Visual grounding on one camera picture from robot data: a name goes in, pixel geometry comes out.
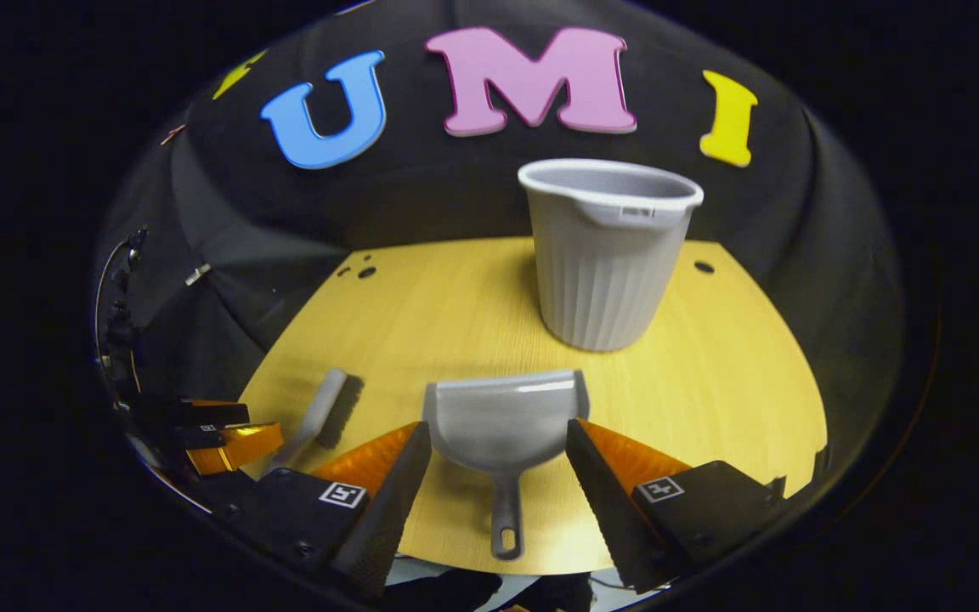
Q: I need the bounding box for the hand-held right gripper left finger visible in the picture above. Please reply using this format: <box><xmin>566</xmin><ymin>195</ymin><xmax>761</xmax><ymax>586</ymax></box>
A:
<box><xmin>209</xmin><ymin>421</ymin><xmax>433</xmax><ymax>600</ymax></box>

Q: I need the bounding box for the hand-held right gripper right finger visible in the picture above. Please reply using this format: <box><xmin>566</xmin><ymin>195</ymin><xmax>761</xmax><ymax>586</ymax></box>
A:
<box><xmin>564</xmin><ymin>417</ymin><xmax>789</xmax><ymax>594</ymax></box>

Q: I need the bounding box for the small grey broom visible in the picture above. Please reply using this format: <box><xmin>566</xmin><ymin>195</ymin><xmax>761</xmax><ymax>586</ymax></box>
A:
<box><xmin>264</xmin><ymin>367</ymin><xmax>365</xmax><ymax>479</ymax></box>

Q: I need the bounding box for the grey dustpan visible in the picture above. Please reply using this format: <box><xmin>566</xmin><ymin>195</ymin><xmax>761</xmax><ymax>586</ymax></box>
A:
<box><xmin>422</xmin><ymin>369</ymin><xmax>591</xmax><ymax>562</ymax></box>

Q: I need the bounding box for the grey ribbed garbage bin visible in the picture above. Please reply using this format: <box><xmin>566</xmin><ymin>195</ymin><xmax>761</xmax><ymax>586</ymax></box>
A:
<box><xmin>518</xmin><ymin>158</ymin><xmax>705</xmax><ymax>353</ymax></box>

